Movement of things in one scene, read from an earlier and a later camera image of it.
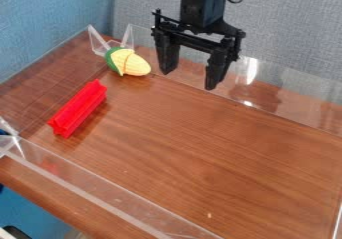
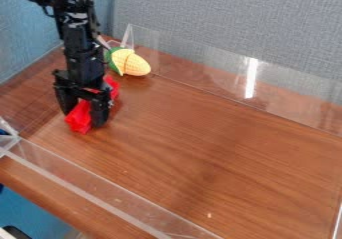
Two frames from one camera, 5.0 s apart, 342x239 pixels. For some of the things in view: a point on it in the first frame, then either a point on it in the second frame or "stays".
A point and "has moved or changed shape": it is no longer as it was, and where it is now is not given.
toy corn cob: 126,62 stays
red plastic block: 86,101 has moved or changed shape
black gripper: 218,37 -> 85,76
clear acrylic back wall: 266,89 stays
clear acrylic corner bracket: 101,45 stays
